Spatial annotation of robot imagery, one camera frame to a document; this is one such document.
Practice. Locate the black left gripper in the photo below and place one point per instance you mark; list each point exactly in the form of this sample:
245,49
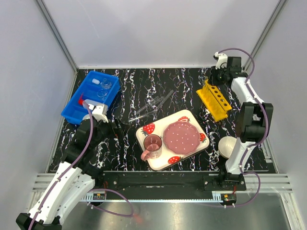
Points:
110,126

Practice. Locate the blue plastic compartment bin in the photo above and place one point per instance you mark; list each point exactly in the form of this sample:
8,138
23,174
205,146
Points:
73,112

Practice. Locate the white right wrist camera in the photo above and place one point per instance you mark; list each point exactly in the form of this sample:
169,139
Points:
221,59

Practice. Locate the cream ceramic bowl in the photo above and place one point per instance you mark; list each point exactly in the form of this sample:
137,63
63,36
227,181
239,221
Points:
226,146

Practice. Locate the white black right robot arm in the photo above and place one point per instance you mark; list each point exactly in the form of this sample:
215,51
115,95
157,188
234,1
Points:
254,119

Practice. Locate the glass alcohol lamp white cap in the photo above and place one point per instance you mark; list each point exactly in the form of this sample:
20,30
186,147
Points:
106,84

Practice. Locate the yellow test tube rack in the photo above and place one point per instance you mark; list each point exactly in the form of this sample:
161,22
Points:
215,102

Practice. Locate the pink polka dot plate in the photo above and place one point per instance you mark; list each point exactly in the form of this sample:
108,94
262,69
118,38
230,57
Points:
181,138

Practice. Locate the wash bottle with red cap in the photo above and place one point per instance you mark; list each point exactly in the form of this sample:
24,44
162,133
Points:
82,100

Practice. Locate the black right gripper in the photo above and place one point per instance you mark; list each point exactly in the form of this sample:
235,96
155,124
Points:
213,73

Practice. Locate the small clear glass beaker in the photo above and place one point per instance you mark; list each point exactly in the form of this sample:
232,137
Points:
102,93

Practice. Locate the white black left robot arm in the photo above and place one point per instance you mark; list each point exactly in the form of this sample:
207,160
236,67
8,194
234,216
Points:
75,176

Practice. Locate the pink ghost pattern mug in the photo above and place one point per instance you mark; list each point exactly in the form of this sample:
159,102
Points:
152,147

